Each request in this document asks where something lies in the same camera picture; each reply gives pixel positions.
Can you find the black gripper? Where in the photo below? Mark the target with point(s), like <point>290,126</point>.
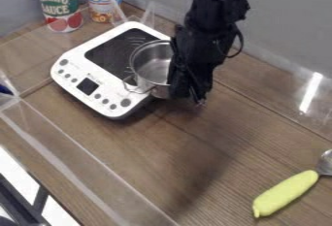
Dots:
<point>199,52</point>

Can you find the silver metal pot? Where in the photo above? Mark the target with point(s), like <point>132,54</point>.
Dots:
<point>149,65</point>

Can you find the clear acrylic barrier panel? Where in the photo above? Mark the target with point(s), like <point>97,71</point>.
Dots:
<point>96,195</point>

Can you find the white and black stove top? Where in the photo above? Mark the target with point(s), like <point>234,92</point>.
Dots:
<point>92,69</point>

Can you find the yellow handled metal spoon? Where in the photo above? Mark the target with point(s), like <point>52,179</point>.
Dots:
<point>293,188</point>

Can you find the black metal frame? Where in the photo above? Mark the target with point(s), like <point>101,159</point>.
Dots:
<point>22,213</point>

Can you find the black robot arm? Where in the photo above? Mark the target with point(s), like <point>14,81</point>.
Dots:
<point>210,16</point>

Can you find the tomato sauce can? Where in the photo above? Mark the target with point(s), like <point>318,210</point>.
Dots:
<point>62,15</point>

